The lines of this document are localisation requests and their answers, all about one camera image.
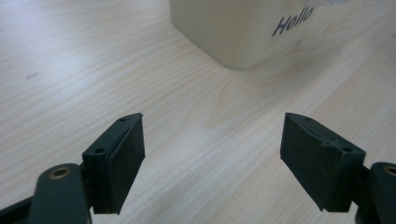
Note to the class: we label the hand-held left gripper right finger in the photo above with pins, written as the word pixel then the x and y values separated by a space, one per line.
pixel 320 165

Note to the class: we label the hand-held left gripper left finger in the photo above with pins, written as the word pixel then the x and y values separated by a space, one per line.
pixel 116 165

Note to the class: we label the cream plastic container with lettering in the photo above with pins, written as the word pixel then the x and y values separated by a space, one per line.
pixel 239 29

